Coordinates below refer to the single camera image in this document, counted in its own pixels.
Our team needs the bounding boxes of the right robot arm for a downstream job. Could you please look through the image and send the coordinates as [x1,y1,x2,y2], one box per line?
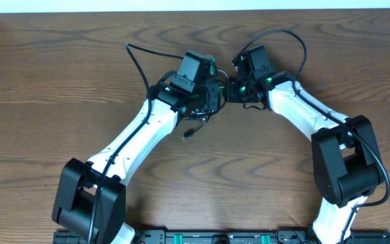
[226,45,387,243]

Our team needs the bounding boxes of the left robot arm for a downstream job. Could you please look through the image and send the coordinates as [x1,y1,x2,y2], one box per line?
[51,50,220,243]

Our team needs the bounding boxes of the black usb cable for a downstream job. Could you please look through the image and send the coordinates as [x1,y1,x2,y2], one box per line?
[180,69,232,141]

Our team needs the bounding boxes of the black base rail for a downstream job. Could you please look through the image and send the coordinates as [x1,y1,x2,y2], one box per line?
[52,229,390,244]

